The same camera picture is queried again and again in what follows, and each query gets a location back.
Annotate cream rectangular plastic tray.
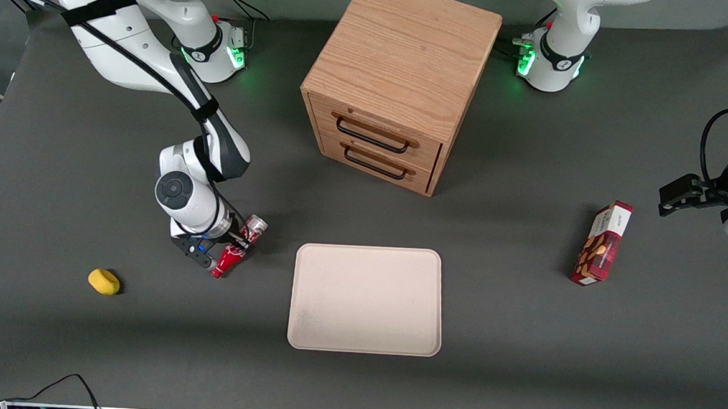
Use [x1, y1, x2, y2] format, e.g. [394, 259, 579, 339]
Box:
[286, 242, 447, 358]

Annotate red tartan shortbread box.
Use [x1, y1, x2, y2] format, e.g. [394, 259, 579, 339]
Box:
[569, 198, 635, 289]

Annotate red soda can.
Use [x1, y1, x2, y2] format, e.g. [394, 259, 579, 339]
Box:
[210, 212, 270, 281]

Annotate black cable at table edge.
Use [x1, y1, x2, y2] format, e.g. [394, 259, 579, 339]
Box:
[0, 369, 104, 409]

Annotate wooden drawer with black handle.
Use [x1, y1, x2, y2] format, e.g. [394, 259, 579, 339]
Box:
[315, 131, 436, 196]
[304, 93, 446, 172]

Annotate yellow lemon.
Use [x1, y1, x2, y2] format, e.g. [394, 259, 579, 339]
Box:
[87, 268, 122, 297]

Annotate black cables behind arm base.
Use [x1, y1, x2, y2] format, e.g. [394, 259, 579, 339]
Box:
[210, 0, 272, 23]

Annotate wooden two-drawer cabinet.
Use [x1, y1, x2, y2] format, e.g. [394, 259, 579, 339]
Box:
[295, 0, 505, 201]

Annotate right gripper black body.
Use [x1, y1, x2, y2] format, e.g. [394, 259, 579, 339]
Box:
[169, 218, 242, 272]

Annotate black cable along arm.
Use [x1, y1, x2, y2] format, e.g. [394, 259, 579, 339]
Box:
[0, 0, 263, 237]

